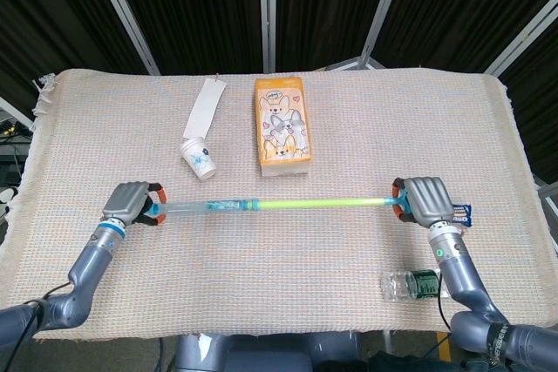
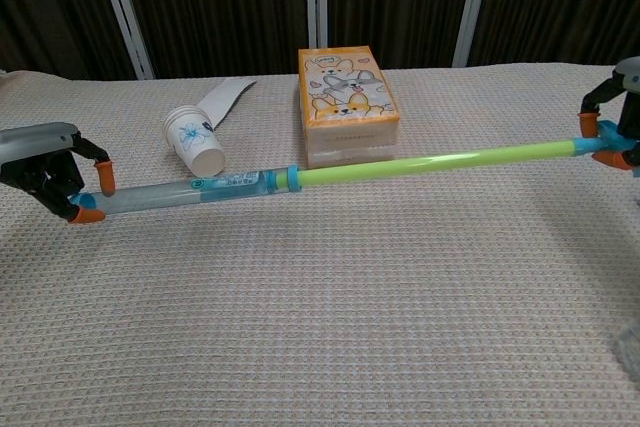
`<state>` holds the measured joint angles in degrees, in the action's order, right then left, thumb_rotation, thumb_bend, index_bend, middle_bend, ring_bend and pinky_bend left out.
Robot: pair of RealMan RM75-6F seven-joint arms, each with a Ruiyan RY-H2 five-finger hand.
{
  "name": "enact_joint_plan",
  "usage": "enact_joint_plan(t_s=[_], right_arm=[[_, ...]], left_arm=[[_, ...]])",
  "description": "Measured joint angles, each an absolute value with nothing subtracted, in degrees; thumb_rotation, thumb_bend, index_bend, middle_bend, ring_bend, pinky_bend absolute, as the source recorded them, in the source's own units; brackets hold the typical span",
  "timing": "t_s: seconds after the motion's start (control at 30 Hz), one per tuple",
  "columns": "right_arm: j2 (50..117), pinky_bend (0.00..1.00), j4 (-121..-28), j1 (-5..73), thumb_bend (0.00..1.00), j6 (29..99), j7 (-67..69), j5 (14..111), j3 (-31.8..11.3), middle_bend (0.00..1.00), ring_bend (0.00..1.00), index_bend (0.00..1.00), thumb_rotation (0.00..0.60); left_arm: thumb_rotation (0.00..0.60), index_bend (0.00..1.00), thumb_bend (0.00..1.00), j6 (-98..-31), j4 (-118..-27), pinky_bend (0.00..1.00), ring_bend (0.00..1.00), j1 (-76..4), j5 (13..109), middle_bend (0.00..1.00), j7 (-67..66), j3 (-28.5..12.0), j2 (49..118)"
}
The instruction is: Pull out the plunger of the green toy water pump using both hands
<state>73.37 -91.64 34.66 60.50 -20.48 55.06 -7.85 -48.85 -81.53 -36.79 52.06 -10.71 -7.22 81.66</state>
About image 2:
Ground orange corgi print tissue pack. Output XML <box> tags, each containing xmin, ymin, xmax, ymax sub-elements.
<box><xmin>297</xmin><ymin>46</ymin><xmax>402</xmax><ymax>149</ymax></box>

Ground beige woven tablecloth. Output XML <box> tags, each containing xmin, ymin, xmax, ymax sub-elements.
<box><xmin>0</xmin><ymin>62</ymin><xmax>640</xmax><ymax>427</ymax></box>

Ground white paper sleeve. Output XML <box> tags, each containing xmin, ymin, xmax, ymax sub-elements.
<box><xmin>196</xmin><ymin>77</ymin><xmax>259</xmax><ymax>129</ymax></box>

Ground dark ribbed partition panel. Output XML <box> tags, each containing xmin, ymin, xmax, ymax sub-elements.
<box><xmin>113</xmin><ymin>0</ymin><xmax>311</xmax><ymax>79</ymax></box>
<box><xmin>0</xmin><ymin>0</ymin><xmax>137</xmax><ymax>82</ymax></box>
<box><xmin>469</xmin><ymin>0</ymin><xmax>640</xmax><ymax>67</ymax></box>
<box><xmin>325</xmin><ymin>0</ymin><xmax>476</xmax><ymax>71</ymax></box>

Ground flower print paper cup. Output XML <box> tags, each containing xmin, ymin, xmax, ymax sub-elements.
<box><xmin>166</xmin><ymin>114</ymin><xmax>227</xmax><ymax>178</ymax></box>

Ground green plastic rod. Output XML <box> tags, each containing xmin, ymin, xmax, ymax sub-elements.
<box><xmin>297</xmin><ymin>119</ymin><xmax>632</xmax><ymax>187</ymax></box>

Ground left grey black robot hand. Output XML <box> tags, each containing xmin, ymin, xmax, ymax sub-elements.
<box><xmin>0</xmin><ymin>121</ymin><xmax>117</xmax><ymax>226</ymax></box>

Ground beige clear-wrapped tissue pack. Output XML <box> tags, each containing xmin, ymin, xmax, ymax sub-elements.
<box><xmin>305</xmin><ymin>142</ymin><xmax>398</xmax><ymax>171</ymax></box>

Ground clear water pump barrel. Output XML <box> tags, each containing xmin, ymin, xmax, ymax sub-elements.
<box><xmin>69</xmin><ymin>165</ymin><xmax>302</xmax><ymax>221</ymax></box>

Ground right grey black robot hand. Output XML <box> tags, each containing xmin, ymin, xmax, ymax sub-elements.
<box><xmin>577</xmin><ymin>55</ymin><xmax>640</xmax><ymax>171</ymax></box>

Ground clear plastic object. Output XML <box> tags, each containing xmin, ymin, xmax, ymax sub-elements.
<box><xmin>613</xmin><ymin>320</ymin><xmax>640</xmax><ymax>390</ymax></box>

